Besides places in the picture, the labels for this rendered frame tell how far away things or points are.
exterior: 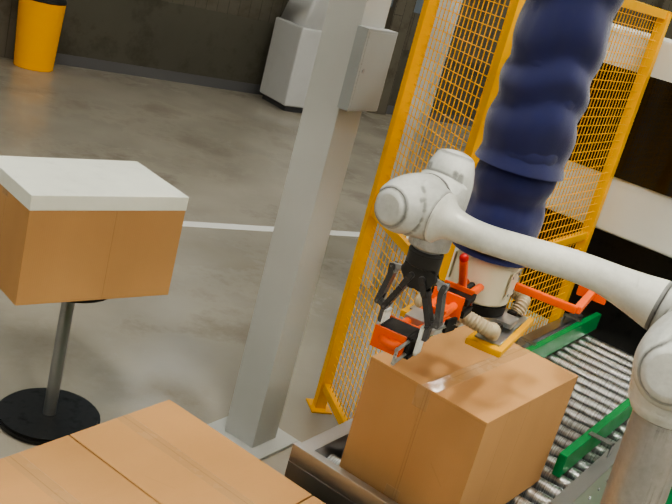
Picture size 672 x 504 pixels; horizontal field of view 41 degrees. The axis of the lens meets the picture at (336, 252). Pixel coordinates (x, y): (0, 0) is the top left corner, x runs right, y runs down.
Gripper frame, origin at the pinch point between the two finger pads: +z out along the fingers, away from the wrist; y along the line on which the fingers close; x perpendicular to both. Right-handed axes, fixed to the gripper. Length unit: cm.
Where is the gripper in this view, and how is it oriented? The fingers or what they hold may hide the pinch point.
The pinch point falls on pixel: (401, 334)
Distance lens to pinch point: 197.4
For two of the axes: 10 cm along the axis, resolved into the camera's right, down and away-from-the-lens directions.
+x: -4.6, 1.8, -8.7
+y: -8.5, -3.6, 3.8
